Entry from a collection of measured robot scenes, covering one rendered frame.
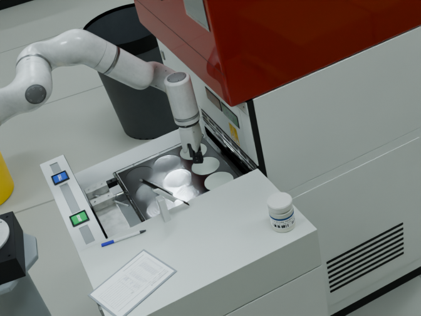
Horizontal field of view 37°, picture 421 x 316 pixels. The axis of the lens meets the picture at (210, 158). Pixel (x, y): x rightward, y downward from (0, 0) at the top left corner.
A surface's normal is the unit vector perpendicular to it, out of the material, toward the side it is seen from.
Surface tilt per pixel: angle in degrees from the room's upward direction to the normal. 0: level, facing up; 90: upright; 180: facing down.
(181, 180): 0
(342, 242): 90
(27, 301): 90
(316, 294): 90
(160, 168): 0
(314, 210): 90
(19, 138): 0
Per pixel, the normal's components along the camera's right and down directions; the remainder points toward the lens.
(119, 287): -0.20, -0.78
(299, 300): 0.42, 0.47
